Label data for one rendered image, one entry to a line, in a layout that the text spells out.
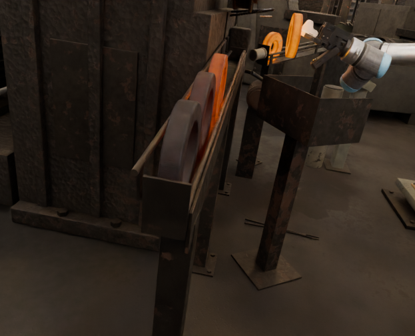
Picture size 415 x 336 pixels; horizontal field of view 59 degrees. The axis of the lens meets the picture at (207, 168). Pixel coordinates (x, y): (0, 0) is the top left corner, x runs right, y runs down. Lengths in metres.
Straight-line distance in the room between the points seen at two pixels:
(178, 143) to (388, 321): 1.13
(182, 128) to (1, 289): 0.98
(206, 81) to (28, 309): 0.90
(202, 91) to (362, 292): 1.08
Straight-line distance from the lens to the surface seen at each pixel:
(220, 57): 0.92
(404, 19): 5.46
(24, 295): 1.35
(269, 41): 2.10
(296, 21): 1.43
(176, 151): 0.53
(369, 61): 1.49
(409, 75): 4.02
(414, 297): 1.65
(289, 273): 1.49
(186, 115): 0.56
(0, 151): 1.69
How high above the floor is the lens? 0.93
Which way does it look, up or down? 25 degrees down
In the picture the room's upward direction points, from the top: 8 degrees clockwise
